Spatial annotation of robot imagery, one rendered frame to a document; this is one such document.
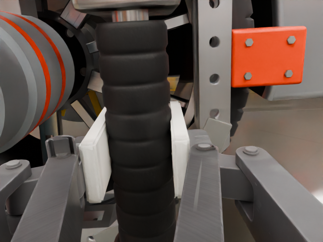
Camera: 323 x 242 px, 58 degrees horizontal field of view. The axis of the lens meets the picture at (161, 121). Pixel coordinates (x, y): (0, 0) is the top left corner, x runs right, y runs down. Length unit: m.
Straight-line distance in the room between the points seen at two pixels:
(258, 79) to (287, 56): 0.04
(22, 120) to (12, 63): 0.05
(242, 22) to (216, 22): 0.10
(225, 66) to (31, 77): 0.22
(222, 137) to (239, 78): 0.08
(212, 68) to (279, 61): 0.08
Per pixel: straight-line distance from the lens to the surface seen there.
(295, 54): 0.40
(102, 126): 0.15
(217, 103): 0.38
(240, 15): 0.46
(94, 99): 0.69
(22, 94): 0.28
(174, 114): 0.16
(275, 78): 0.39
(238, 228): 1.47
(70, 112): 0.72
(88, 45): 0.48
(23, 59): 0.29
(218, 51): 0.37
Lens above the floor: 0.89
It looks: 18 degrees down
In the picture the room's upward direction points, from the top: 3 degrees counter-clockwise
